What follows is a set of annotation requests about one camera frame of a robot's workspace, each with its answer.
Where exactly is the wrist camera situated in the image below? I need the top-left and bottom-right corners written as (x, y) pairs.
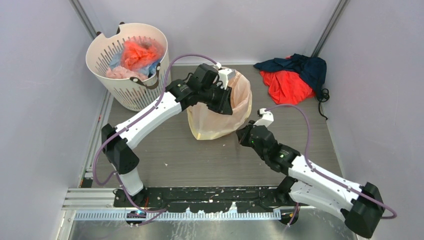
top-left (253, 108), bottom-right (274, 128)
top-left (218, 68), bottom-right (236, 90)

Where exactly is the pale yellow trash bag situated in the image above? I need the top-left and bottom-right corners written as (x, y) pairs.
top-left (186, 67), bottom-right (253, 141)

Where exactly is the navy blue cloth garment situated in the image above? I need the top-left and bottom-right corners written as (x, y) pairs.
top-left (253, 53), bottom-right (329, 100)

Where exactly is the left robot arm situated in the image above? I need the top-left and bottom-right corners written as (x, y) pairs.
top-left (101, 63), bottom-right (236, 207)

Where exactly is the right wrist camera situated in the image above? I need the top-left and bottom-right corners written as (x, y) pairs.
top-left (253, 108), bottom-right (274, 128)

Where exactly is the pink plastic trash bag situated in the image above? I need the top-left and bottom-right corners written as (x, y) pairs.
top-left (105, 66), bottom-right (149, 81)

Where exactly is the white slotted laundry basket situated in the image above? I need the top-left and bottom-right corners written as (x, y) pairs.
top-left (85, 23), bottom-right (170, 112)

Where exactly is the red plastic trash bag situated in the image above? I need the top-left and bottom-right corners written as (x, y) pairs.
top-left (120, 36), bottom-right (165, 72)

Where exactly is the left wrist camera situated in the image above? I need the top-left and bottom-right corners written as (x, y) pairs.
top-left (218, 68), bottom-right (236, 90)

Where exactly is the red cloth garment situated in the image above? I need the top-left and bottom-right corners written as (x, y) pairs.
top-left (259, 70), bottom-right (316, 105)

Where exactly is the aluminium rail frame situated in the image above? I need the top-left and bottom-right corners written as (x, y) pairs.
top-left (62, 183), bottom-right (358, 220)

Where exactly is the blue plastic trash bag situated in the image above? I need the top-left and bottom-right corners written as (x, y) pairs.
top-left (109, 51), bottom-right (160, 78)

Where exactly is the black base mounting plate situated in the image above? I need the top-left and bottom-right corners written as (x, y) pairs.
top-left (112, 186), bottom-right (296, 214)

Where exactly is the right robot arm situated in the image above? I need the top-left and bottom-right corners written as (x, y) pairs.
top-left (236, 121), bottom-right (385, 239)

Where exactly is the black cord on floor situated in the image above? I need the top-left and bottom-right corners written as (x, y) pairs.
top-left (315, 86), bottom-right (331, 121)

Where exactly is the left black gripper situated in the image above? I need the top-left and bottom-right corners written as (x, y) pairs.
top-left (199, 82), bottom-right (233, 114)

